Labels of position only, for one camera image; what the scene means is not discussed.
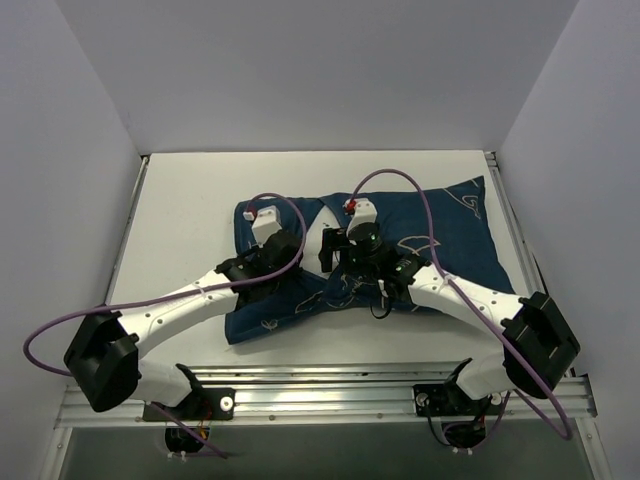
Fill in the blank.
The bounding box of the blue pillowcase with gold script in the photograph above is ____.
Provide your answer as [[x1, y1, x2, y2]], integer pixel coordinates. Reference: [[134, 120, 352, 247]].
[[224, 176, 514, 345]]

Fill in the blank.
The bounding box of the white pillow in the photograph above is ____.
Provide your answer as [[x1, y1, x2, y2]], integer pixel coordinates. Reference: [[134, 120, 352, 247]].
[[300, 206, 340, 279]]

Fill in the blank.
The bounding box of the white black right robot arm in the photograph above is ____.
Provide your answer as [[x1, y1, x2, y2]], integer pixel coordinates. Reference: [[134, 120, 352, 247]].
[[319, 222, 580, 413]]

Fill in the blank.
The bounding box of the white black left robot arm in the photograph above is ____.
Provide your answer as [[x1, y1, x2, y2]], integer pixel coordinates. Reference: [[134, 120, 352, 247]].
[[64, 230, 302, 419]]

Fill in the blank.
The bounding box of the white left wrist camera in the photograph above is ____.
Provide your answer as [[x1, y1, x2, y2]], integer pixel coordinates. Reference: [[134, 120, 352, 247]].
[[243, 205, 282, 246]]

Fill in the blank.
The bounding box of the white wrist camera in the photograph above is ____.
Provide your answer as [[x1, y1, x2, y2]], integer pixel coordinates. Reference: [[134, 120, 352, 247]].
[[344, 198, 377, 232], [243, 205, 282, 246]]

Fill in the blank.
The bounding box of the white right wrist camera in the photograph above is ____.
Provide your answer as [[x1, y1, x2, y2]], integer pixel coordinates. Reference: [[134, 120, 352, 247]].
[[344, 198, 377, 232]]

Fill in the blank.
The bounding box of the aluminium front rail frame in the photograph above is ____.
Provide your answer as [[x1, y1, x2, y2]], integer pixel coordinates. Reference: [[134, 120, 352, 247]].
[[42, 363, 611, 479]]

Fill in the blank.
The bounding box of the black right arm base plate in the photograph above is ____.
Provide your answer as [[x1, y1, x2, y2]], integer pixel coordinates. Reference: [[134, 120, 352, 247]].
[[412, 383, 502, 417]]

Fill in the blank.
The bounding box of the aluminium left side rail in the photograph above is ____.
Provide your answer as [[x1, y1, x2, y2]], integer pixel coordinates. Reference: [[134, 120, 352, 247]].
[[104, 155, 150, 304]]

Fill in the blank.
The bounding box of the aluminium rail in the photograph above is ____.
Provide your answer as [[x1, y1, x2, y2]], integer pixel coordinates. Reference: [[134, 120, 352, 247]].
[[104, 155, 150, 304], [483, 150, 566, 351]]

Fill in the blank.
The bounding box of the aluminium right side rail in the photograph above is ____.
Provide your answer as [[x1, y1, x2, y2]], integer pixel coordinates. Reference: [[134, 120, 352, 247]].
[[483, 150, 566, 351]]

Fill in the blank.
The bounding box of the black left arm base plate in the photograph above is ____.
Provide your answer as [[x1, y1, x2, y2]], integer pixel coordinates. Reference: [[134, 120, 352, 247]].
[[160, 387, 236, 422]]

